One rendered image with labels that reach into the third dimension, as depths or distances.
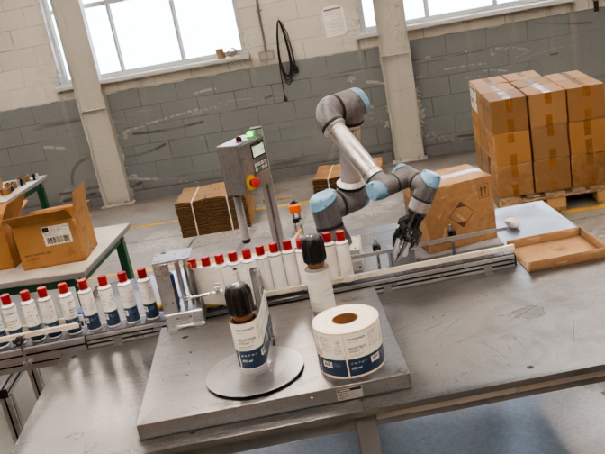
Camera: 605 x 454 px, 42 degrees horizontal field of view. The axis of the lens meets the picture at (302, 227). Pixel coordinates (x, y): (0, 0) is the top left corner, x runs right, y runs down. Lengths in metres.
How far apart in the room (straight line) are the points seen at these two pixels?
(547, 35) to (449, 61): 0.97
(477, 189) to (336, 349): 1.19
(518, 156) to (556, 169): 0.31
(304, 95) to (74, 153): 2.60
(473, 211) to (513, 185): 2.90
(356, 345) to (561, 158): 4.09
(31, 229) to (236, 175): 1.77
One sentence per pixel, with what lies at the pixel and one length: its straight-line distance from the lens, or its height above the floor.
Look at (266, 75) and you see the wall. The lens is 8.24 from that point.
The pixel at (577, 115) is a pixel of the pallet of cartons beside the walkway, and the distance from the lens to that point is 6.13.
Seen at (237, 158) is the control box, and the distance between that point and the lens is 2.84.
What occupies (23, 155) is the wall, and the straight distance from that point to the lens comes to 9.15.
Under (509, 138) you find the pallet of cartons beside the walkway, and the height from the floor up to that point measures 0.60.
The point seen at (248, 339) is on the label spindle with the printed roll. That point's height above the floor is 1.02.
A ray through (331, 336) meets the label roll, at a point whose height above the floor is 1.02.
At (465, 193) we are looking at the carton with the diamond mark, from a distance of 3.22.
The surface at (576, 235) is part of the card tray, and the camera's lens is 3.32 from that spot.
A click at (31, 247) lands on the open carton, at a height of 0.90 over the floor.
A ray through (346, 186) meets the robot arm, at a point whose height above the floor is 1.15.
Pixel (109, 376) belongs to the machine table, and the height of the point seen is 0.83.
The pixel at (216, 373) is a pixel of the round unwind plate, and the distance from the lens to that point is 2.49.
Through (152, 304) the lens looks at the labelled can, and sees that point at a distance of 3.02.
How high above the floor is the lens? 2.00
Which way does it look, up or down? 17 degrees down
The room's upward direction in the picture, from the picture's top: 11 degrees counter-clockwise
